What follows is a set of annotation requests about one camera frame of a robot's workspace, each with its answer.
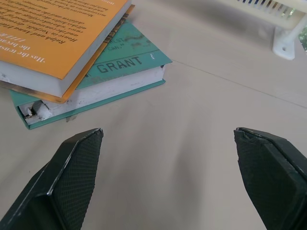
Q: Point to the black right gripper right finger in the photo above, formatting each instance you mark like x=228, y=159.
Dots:
x=268, y=172

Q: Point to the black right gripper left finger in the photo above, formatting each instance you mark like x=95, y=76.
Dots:
x=72, y=172

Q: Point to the orange paperback book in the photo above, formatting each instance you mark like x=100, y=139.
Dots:
x=60, y=36

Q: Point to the teal hardcover book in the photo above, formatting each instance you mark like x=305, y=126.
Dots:
x=134, y=55

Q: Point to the white plastic slotted rack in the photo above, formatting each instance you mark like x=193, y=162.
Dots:
x=283, y=45

